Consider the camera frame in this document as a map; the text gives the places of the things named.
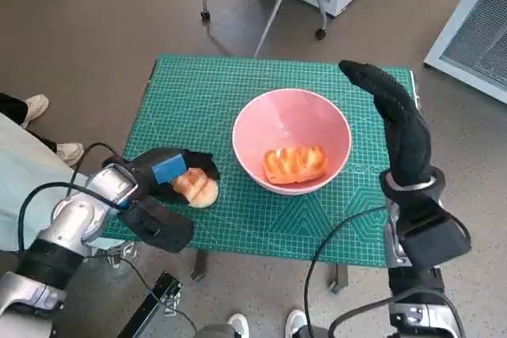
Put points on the silver metal pole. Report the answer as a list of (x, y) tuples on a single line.
[(277, 4)]

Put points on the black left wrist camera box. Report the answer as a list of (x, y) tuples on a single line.
[(162, 227)]

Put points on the black table leg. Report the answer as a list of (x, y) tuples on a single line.
[(339, 280), (200, 264)]

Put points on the long striped toy bread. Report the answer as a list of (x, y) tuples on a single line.
[(295, 165)]

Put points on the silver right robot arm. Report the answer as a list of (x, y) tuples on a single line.
[(416, 286)]

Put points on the round toy bread bun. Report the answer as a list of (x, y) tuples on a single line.
[(198, 191)]

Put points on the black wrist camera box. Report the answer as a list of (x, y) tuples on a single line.
[(162, 227), (435, 239)]

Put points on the grey rounded leg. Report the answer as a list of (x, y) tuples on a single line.
[(216, 332)]

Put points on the large white mesh cabinet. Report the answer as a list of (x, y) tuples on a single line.
[(475, 37)]

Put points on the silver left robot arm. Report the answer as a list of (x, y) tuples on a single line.
[(75, 215)]

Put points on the person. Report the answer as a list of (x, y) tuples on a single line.
[(24, 172)]

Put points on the shiny metal clamp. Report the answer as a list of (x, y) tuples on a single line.
[(124, 253)]

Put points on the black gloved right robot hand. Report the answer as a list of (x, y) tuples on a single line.
[(410, 140)]

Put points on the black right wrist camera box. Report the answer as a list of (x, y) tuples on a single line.
[(435, 239)]

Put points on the black bar with metal bracket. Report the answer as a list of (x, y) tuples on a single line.
[(152, 302)]

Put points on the pink bowl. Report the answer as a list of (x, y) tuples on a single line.
[(293, 116)]

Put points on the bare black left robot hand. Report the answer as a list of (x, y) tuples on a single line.
[(168, 168)]

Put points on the white shoe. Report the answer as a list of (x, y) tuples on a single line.
[(296, 324), (239, 324)]

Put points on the green cutting mat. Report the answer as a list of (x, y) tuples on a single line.
[(257, 227)]

